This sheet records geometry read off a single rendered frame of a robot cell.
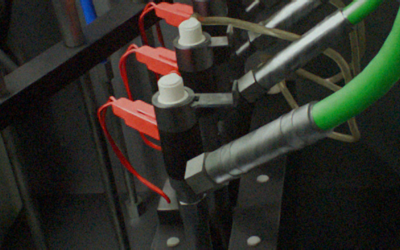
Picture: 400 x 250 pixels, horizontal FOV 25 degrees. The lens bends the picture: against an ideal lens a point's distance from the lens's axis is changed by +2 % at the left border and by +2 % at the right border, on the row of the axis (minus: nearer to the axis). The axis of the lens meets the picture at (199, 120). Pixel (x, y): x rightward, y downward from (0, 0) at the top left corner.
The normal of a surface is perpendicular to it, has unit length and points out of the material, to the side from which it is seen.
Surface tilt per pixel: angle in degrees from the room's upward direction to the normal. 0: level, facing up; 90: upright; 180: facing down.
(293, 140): 97
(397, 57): 95
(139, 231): 0
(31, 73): 0
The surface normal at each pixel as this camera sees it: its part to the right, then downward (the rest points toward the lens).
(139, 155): -0.15, 0.54
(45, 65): -0.14, -0.84
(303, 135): -0.40, 0.63
